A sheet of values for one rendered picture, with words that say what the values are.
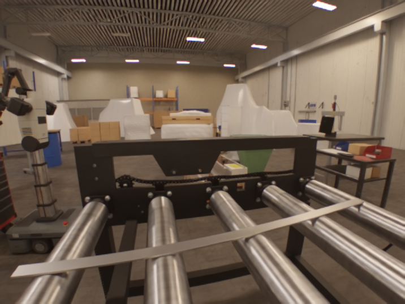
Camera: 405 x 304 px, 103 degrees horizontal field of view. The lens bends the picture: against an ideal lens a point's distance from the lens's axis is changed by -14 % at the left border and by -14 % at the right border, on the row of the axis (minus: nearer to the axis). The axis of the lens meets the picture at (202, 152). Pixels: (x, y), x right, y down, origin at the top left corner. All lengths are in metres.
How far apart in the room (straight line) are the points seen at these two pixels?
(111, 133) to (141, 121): 1.39
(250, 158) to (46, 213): 3.03
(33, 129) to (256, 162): 3.21
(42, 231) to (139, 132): 7.22
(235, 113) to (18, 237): 4.22
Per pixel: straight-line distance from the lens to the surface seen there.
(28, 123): 2.19
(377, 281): 0.72
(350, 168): 3.19
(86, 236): 0.75
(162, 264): 0.55
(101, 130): 9.04
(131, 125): 8.99
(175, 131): 4.31
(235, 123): 4.61
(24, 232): 2.40
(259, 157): 3.58
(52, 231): 2.26
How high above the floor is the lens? 1.29
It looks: 11 degrees down
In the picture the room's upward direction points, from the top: straight up
